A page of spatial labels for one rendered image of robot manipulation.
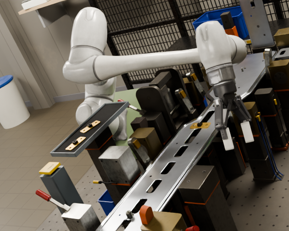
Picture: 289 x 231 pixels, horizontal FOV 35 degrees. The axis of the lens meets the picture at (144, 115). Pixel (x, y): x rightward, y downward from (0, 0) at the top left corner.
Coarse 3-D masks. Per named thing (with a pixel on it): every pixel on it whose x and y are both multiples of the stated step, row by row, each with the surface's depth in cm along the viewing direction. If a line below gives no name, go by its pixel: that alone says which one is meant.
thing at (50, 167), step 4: (48, 164) 166; (52, 164) 165; (56, 164) 163; (60, 164) 164; (44, 168) 164; (48, 168) 163; (52, 168) 162; (56, 168) 163; (40, 172) 163; (44, 172) 162; (48, 172) 160; (52, 172) 161
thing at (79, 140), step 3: (78, 138) 175; (81, 138) 175; (84, 138) 173; (75, 141) 172; (78, 141) 173; (81, 141) 172; (72, 144) 172; (75, 144) 171; (69, 147) 171; (72, 147) 170
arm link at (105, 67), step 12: (240, 48) 158; (96, 60) 173; (108, 60) 171; (120, 60) 169; (132, 60) 167; (144, 60) 167; (156, 60) 167; (168, 60) 168; (180, 60) 169; (192, 60) 169; (240, 60) 163; (96, 72) 173; (108, 72) 171; (120, 72) 170
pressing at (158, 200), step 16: (240, 64) 222; (256, 64) 214; (240, 80) 205; (256, 80) 200; (208, 96) 203; (208, 112) 190; (208, 128) 178; (176, 144) 176; (192, 144) 172; (208, 144) 168; (160, 160) 170; (176, 160) 166; (192, 160) 162; (144, 176) 165; (160, 176) 161; (176, 176) 157; (128, 192) 159; (144, 192) 155; (160, 192) 152; (128, 208) 151; (160, 208) 145; (112, 224) 147
